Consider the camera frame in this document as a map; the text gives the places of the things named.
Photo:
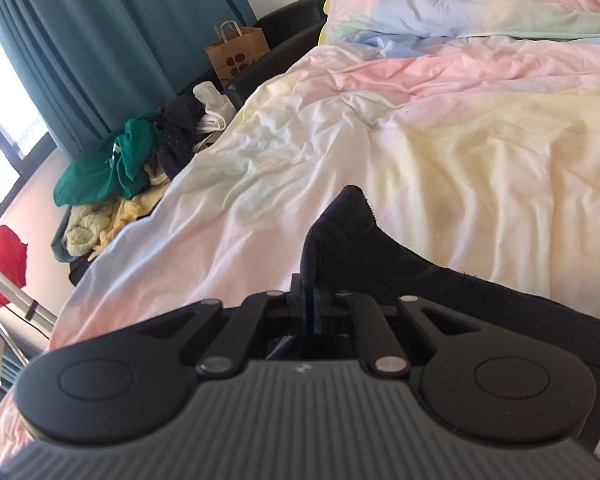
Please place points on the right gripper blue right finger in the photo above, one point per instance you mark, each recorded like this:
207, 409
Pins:
318, 304

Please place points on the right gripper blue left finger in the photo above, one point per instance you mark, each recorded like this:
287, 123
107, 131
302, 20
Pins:
307, 310

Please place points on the black shorts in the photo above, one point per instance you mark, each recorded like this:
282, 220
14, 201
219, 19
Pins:
346, 249

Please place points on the yellow garment on pile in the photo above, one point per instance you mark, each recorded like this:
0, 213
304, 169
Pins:
126, 212

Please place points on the white garment on pile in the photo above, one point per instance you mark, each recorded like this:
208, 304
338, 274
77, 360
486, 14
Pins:
218, 110

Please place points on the black garment on pile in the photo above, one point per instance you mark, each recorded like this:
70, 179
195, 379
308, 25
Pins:
176, 133

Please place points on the green garment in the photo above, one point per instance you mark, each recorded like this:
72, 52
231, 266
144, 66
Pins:
114, 168

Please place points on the cream knitted garment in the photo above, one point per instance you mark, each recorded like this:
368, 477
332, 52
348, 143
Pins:
85, 224

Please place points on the pastel tie-dye duvet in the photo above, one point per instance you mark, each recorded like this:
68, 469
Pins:
482, 155

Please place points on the brown paper bag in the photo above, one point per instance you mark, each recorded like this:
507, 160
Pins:
236, 48

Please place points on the red garment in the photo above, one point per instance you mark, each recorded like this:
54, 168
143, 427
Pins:
13, 259

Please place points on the metal tripod stand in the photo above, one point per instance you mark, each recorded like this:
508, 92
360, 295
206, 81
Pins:
29, 310

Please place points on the teal curtain right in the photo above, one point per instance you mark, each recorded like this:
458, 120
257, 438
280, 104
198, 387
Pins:
90, 65

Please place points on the pastel pillow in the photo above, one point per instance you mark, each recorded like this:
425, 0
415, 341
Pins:
455, 19

